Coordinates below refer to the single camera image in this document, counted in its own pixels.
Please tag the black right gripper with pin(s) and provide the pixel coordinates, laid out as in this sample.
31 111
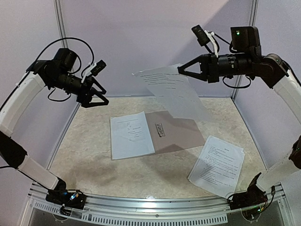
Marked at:
209 68

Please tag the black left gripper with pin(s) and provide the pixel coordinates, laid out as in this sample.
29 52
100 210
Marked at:
88 83

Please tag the white printed contract sheet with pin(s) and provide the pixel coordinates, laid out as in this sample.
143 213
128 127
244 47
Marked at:
174 92

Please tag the white form sheet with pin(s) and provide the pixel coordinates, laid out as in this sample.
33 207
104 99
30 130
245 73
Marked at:
130 137

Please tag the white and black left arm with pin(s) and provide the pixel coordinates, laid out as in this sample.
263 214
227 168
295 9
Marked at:
21 105

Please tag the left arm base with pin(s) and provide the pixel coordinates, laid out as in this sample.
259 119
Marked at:
61 196

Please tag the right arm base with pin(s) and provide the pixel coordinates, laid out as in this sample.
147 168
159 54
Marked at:
252 196

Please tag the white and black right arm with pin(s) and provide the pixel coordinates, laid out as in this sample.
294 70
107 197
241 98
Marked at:
275 72

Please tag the metal folder clip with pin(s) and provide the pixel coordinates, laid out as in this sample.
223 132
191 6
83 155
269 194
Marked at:
160 130

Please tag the white paper stack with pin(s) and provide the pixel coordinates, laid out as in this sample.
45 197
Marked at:
218 167

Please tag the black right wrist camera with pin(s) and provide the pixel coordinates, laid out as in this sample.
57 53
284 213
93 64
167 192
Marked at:
206 39

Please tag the aluminium front rail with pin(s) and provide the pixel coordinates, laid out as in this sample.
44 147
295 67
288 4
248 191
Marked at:
116 211

